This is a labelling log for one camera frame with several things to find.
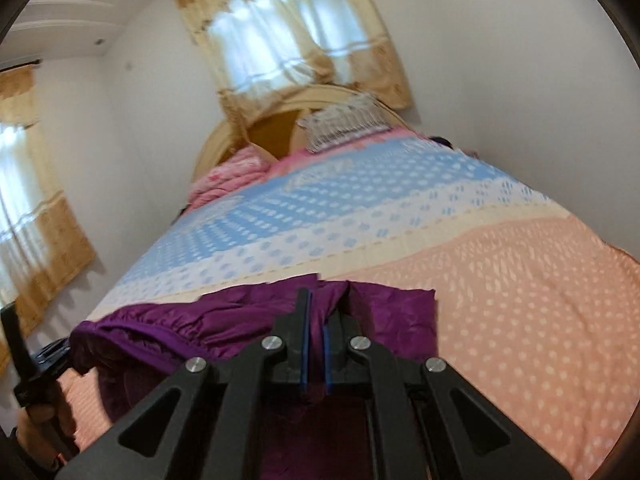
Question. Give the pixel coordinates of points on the narrow beige patterned window curtain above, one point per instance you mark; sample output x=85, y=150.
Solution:
x=35, y=220

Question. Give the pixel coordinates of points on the person's left hand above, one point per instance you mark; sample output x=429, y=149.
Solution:
x=45, y=435

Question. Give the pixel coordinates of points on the dark cloth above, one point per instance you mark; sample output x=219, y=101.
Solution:
x=441, y=142

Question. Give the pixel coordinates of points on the purple hooded puffer jacket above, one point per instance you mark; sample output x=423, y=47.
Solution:
x=240, y=320

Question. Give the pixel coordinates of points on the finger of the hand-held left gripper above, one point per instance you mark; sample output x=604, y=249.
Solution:
x=15, y=345

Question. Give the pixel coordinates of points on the folded pink floral blanket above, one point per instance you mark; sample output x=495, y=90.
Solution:
x=230, y=175

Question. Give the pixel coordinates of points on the striped floral pillow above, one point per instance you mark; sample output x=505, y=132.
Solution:
x=345, y=122

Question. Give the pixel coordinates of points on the wide beige patterned window curtain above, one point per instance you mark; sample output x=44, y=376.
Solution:
x=280, y=25

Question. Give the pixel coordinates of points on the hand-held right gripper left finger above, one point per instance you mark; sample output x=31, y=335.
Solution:
x=304, y=345

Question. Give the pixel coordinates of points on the polka dot bed sheet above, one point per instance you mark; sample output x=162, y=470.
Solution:
x=500, y=285

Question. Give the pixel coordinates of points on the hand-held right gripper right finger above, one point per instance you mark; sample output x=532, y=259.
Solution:
x=327, y=360

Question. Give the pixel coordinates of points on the dark curtain rod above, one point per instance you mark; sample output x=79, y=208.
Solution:
x=17, y=65

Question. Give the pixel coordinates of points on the beige arched wooden headboard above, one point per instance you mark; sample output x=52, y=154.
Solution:
x=270, y=130

